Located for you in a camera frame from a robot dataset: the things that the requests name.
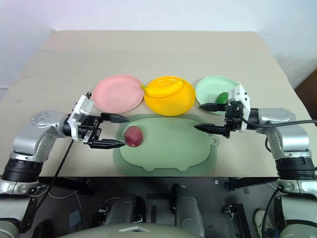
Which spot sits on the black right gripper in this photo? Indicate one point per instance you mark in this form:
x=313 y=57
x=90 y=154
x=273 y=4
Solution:
x=232 y=121

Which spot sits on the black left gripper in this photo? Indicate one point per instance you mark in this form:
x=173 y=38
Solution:
x=91 y=127

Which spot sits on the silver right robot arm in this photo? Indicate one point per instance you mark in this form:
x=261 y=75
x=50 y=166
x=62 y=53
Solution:
x=294 y=141

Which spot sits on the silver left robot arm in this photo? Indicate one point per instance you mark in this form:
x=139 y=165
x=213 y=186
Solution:
x=27 y=141

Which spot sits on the light green plate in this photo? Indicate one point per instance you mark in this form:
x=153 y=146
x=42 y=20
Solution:
x=213 y=86

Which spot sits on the pink plate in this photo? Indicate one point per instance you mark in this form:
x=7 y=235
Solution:
x=116 y=94

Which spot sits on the yellow plate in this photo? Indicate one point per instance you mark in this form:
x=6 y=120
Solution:
x=171 y=105

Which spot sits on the small green fruit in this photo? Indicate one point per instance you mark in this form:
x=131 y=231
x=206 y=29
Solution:
x=221 y=98

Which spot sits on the dark red round fruit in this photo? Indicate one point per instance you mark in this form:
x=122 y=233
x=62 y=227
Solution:
x=133 y=136

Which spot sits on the green silicone placemat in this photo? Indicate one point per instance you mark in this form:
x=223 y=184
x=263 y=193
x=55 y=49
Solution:
x=168 y=146

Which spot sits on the yellow banana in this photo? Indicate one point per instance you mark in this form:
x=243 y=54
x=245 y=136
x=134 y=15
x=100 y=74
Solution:
x=161 y=90

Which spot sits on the grey rounded robot leg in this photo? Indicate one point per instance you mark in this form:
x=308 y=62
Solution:
x=123 y=210
x=188 y=210

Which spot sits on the brown wooden cabinet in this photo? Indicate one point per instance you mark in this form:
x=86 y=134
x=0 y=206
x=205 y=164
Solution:
x=308 y=91

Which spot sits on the grey-green robot torso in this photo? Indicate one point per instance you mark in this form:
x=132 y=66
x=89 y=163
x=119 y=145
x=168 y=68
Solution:
x=133 y=234

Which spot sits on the white shoe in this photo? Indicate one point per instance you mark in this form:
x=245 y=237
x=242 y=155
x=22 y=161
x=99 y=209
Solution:
x=262 y=223

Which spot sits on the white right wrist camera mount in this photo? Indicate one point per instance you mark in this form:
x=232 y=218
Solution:
x=244 y=95

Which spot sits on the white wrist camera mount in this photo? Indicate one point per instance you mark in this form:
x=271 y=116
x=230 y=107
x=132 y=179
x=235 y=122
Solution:
x=83 y=105
x=244 y=95

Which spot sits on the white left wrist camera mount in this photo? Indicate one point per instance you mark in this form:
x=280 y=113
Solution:
x=83 y=105

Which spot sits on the black table frame bracket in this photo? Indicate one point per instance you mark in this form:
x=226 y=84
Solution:
x=250 y=183
x=74 y=184

